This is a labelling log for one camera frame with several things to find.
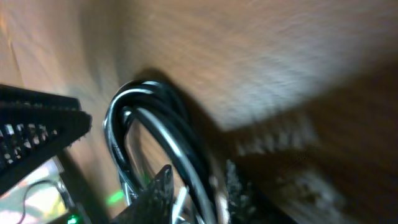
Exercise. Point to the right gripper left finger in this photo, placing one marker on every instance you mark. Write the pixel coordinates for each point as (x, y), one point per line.
(154, 204)

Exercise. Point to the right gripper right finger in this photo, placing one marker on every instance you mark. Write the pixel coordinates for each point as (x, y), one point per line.
(247, 204)

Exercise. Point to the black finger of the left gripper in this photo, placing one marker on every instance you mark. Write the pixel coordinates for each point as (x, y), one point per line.
(35, 126)

